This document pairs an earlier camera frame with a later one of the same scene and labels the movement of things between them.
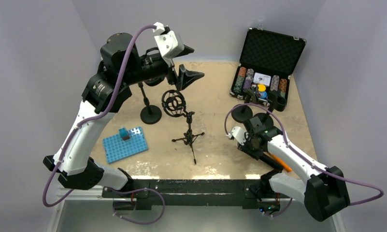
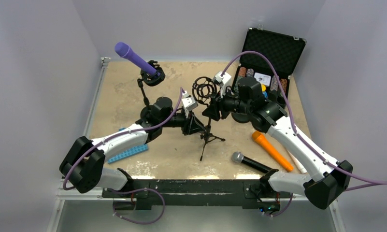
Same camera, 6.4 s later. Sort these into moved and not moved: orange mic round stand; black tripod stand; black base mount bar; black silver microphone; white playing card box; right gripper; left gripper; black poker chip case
Moved: right gripper; black tripod stand; black silver microphone; left gripper
Not moved: black poker chip case; white playing card box; orange mic round stand; black base mount bar
